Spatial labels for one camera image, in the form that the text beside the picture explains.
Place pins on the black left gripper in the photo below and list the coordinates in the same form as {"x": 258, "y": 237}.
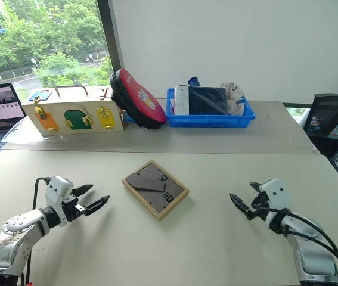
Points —
{"x": 72, "y": 208}

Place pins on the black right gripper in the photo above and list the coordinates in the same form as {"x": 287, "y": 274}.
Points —
{"x": 259, "y": 207}

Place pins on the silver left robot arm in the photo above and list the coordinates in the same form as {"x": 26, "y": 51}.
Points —
{"x": 10, "y": 241}

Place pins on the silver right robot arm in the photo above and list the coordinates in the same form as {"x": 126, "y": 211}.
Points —
{"x": 308, "y": 253}

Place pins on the wooden latch lock box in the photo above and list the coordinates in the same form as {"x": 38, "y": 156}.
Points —
{"x": 73, "y": 119}

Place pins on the blue plastic bin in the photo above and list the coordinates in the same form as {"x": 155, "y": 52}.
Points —
{"x": 210, "y": 120}

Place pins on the small blue plastic piece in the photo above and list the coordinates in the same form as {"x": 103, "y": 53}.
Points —
{"x": 129, "y": 117}

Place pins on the clear plastic bag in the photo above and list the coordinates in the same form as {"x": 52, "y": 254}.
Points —
{"x": 234, "y": 99}

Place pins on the dark navy folded cloth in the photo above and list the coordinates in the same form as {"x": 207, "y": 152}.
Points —
{"x": 209, "y": 99}

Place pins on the red black punch pad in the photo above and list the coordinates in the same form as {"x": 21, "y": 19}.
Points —
{"x": 140, "y": 99}

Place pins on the black mesh office chair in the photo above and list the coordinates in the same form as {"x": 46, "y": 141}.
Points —
{"x": 332, "y": 119}

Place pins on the white slim carton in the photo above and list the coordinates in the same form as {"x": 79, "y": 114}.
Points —
{"x": 182, "y": 99}

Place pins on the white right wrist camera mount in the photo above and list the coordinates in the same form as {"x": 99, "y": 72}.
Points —
{"x": 276, "y": 192}

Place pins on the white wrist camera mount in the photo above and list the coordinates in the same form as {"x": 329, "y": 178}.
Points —
{"x": 57, "y": 189}
{"x": 276, "y": 192}

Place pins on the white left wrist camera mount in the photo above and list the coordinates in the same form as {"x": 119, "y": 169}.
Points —
{"x": 57, "y": 189}

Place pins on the wooden framed puzzle board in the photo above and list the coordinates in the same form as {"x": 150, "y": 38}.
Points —
{"x": 153, "y": 190}

